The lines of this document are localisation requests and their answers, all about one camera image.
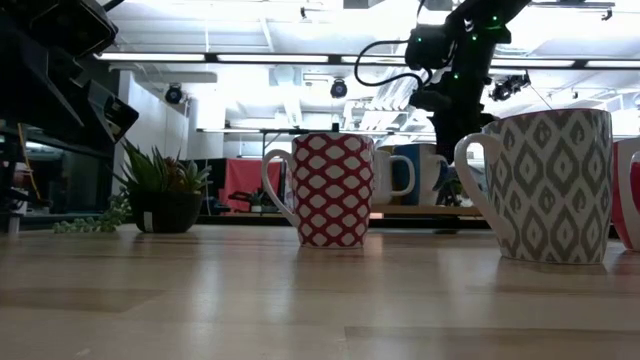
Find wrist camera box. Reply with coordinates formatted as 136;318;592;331
83;79;141;147
404;24;454;71

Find overhead light bar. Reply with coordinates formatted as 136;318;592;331
94;51;640;71

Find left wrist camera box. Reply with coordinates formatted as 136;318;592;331
83;79;141;147

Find white mug with black lettering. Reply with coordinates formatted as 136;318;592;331
372;148;417;207

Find potted succulent plant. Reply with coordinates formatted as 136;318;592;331
52;138;214;235

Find small background potted plant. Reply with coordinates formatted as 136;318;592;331
247;188;279;215

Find black ceiling-mounted camera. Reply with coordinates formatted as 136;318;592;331
488;71;532;103

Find red white lattice mug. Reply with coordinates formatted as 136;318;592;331
260;132;375;250

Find grey white ikat mug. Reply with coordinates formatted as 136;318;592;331
453;107;615;266

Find red and white mug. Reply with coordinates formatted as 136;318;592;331
610;136;640;253

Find black aluminium frame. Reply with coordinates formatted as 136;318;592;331
197;122;494;232

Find blue and white mug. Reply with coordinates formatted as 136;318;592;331
392;143;450;207

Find yellow cable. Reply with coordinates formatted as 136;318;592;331
17;122;44;201

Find red cloth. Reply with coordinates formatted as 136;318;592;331
219;157;284;214

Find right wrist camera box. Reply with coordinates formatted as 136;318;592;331
404;24;454;71

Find black background table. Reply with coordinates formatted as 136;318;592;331
196;126;436;161

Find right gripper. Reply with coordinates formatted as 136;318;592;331
408;27;512;164

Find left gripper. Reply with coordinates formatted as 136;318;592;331
0;29;86;129

